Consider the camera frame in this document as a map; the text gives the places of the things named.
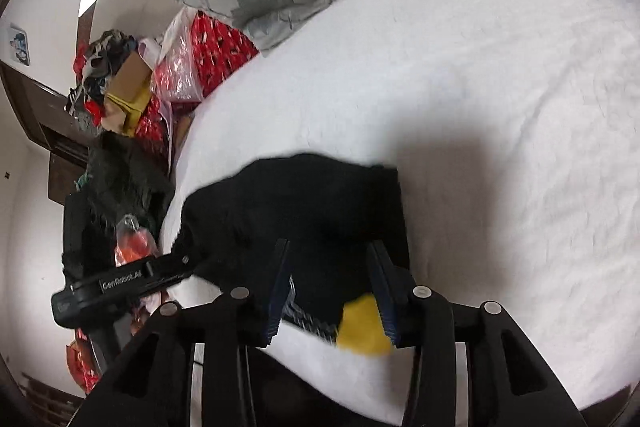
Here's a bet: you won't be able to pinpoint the black jacket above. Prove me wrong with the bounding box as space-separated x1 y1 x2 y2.
62 131 175 285

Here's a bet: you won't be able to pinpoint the black pants with yellow patch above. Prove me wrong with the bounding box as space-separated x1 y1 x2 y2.
170 154 410 343

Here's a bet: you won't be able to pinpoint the cardboard box pile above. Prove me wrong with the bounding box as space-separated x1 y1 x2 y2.
101 51 152 138

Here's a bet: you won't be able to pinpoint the clear plastic bag red contents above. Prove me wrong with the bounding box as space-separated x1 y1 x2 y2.
151 6 204 103

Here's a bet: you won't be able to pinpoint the pile of clothes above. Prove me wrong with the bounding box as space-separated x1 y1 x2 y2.
64 29 138 135

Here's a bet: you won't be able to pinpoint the white quilted bedspread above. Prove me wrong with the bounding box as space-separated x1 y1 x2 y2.
162 0 639 407

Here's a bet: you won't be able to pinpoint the orange item in plastic bag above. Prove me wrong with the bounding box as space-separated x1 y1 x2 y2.
114 215 160 267

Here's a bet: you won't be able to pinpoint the red patterned blanket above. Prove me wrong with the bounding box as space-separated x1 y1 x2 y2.
134 10 262 158

